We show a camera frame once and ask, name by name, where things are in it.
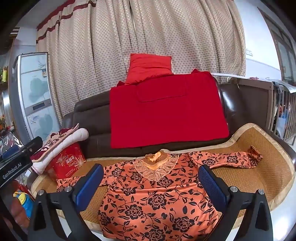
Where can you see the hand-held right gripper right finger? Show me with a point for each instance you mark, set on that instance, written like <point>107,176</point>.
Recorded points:
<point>214,185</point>

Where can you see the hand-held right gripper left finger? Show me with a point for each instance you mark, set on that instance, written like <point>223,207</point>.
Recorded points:
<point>90,185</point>

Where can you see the orange floral blouse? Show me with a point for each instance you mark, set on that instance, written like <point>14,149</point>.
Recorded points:
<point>159,194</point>

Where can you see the red gift bag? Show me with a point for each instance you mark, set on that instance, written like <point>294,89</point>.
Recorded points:
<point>67,162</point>

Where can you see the woven rattan sofa mat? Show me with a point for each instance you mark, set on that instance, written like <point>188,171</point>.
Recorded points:
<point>252,180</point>

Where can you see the colourful plastic toy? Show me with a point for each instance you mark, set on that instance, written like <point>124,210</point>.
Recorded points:
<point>22,201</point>

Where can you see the folded white patterned quilt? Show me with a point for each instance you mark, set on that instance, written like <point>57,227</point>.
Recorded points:
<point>57,143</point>

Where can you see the dark brown leather sofa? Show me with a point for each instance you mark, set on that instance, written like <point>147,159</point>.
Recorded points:
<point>92,120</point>

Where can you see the red blanket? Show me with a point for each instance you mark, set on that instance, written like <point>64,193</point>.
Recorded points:
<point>166,109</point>

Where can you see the wooden crib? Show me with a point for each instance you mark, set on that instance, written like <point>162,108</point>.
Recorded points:
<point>275,104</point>

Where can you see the red pillow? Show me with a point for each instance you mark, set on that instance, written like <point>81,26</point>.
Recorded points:
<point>148,67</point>

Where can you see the beige dotted curtain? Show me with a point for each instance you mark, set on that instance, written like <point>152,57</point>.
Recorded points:
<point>143,46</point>

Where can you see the window frame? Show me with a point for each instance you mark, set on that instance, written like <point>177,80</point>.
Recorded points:
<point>279,44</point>

